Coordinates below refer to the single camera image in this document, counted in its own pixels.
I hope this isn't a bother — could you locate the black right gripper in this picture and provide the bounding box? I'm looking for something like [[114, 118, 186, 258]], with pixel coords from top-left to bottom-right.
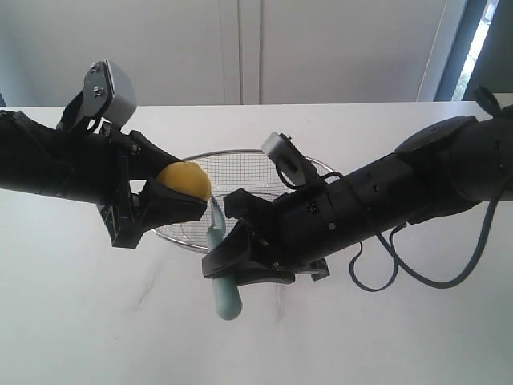
[[202, 176, 361, 286]]

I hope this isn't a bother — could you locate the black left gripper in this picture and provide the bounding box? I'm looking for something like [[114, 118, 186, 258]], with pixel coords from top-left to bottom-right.
[[55, 120, 207, 248]]

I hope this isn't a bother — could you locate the yellow lemon with sticker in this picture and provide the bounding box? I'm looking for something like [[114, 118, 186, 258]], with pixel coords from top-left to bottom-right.
[[156, 162, 211, 201]]

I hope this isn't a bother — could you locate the teal handled vegetable peeler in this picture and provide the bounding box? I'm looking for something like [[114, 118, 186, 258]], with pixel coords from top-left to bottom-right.
[[205, 194, 243, 321]]

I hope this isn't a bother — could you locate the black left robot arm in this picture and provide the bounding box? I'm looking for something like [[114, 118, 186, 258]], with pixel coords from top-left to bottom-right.
[[1, 110, 207, 249]]

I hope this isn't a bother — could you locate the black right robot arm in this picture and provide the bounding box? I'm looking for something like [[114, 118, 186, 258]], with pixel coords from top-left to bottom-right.
[[202, 87, 512, 289]]

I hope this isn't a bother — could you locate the metal wire mesh basket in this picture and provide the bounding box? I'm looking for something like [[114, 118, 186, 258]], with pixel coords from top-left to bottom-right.
[[152, 149, 353, 258]]

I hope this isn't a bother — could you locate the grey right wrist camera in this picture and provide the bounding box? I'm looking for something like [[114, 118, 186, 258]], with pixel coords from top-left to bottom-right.
[[261, 132, 321, 189]]

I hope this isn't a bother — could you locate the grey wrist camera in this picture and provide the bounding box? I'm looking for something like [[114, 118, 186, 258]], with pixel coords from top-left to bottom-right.
[[57, 59, 137, 135], [261, 132, 321, 189]]

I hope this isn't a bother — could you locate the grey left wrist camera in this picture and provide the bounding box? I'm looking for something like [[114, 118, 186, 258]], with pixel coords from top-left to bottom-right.
[[57, 59, 137, 135]]

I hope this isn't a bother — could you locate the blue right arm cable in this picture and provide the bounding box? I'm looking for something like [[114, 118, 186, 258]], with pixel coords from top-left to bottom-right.
[[349, 200, 499, 293]]

